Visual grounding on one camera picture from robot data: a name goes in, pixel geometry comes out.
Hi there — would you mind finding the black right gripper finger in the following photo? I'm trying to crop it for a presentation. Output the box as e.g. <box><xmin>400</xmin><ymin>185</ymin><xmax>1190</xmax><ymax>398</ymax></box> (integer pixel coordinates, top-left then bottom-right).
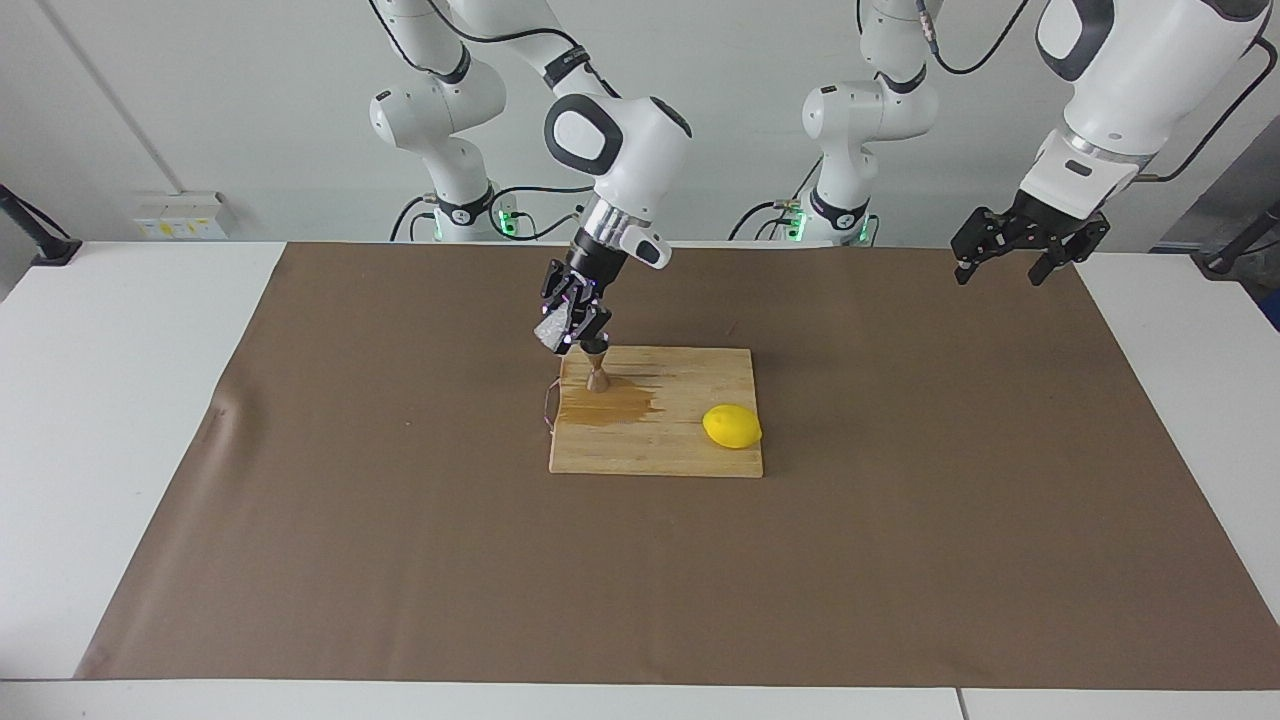
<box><xmin>539</xmin><ymin>262</ymin><xmax>576</xmax><ymax>326</ymax></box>
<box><xmin>566</xmin><ymin>298</ymin><xmax>614</xmax><ymax>357</ymax></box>

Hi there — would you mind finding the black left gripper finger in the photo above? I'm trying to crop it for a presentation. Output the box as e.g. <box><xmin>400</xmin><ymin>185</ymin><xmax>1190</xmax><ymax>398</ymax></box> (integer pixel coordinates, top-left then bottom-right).
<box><xmin>1027</xmin><ymin>228</ymin><xmax>1103</xmax><ymax>289</ymax></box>
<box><xmin>949</xmin><ymin>205</ymin><xmax>1018</xmax><ymax>288</ymax></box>

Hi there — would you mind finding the small clear glass cup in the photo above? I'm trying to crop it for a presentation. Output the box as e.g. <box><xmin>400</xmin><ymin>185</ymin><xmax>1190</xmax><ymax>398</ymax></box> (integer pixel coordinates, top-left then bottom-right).
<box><xmin>533</xmin><ymin>306</ymin><xmax>576</xmax><ymax>353</ymax></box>

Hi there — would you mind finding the wooden cutting board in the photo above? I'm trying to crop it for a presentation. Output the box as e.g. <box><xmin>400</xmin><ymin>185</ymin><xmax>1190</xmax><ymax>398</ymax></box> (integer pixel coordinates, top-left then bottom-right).
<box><xmin>543</xmin><ymin>344</ymin><xmax>765</xmax><ymax>480</ymax></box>

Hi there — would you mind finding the yellow lemon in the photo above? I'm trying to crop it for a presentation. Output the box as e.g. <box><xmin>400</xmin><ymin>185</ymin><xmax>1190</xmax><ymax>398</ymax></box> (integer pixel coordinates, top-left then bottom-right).
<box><xmin>701</xmin><ymin>403</ymin><xmax>764</xmax><ymax>451</ymax></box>

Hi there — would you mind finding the black clamp stand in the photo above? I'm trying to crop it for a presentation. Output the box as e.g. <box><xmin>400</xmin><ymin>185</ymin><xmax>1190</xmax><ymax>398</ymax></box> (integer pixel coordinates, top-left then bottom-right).
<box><xmin>1190</xmin><ymin>198</ymin><xmax>1280</xmax><ymax>280</ymax></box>
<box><xmin>0</xmin><ymin>184</ymin><xmax>84</xmax><ymax>267</ymax></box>

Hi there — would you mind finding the brown table mat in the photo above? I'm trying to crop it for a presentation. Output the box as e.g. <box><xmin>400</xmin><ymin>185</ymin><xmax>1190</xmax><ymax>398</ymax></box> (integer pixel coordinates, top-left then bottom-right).
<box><xmin>75</xmin><ymin>240</ymin><xmax>1280</xmax><ymax>692</ymax></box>

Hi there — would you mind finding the black right base cable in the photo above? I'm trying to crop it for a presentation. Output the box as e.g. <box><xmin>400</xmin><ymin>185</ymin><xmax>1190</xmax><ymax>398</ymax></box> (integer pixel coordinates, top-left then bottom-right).
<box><xmin>388</xmin><ymin>182</ymin><xmax>597</xmax><ymax>243</ymax></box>

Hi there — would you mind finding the black base cable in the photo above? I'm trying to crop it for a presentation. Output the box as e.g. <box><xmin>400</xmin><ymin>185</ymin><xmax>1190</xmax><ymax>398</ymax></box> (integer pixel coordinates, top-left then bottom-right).
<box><xmin>388</xmin><ymin>182</ymin><xmax>597</xmax><ymax>243</ymax></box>
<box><xmin>727</xmin><ymin>155</ymin><xmax>826</xmax><ymax>243</ymax></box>

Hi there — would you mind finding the black left base cable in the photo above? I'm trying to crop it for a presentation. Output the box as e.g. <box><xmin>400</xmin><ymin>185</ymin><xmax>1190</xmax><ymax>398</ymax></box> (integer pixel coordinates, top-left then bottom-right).
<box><xmin>727</xmin><ymin>155</ymin><xmax>826</xmax><ymax>243</ymax></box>

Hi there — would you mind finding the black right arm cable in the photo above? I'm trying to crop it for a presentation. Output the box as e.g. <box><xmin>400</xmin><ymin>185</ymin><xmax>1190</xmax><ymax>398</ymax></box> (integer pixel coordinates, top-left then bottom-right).
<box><xmin>366</xmin><ymin>0</ymin><xmax>623</xmax><ymax>101</ymax></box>

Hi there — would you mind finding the white wall socket box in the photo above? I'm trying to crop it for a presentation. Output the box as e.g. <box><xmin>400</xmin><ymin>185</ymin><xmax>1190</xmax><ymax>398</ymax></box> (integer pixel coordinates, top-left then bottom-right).
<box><xmin>132</xmin><ymin>191</ymin><xmax>230</xmax><ymax>242</ymax></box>

